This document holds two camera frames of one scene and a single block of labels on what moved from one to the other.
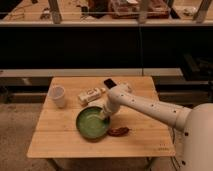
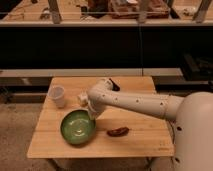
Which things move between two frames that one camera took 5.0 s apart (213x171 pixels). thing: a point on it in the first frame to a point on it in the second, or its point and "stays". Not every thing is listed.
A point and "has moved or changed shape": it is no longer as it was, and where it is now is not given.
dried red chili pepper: (118, 131) stays
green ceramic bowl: (91, 123) has moved or changed shape
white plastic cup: (58, 93) stays
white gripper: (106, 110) to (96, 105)
